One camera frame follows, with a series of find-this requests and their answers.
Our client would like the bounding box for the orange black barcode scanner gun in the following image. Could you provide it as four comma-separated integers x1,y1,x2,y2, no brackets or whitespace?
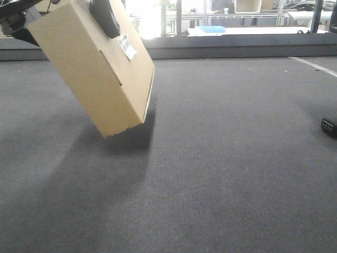
321,118,336,139

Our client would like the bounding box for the brown cardboard package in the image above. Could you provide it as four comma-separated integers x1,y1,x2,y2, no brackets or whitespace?
27,1,155,137

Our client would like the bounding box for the white plastic bin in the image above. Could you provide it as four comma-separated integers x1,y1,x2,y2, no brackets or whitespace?
234,0,262,14

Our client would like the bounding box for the black conveyor side rail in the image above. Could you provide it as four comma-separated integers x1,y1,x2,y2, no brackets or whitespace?
0,33,337,62

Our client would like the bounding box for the long metal workbench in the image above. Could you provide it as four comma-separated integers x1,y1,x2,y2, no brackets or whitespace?
166,13,290,30

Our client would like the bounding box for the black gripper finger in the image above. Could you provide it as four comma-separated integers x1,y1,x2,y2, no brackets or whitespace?
89,0,121,39

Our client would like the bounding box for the white low table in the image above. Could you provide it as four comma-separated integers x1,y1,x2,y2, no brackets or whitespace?
186,26,329,37

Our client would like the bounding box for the metal belt seam strip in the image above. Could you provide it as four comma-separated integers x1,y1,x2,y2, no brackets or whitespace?
289,56,337,78

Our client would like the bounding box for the blue plastic tray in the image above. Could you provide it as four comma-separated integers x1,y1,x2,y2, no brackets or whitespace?
195,26,226,33

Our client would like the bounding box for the grey arm gripper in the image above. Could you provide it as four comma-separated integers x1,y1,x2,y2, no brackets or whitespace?
1,5,41,46

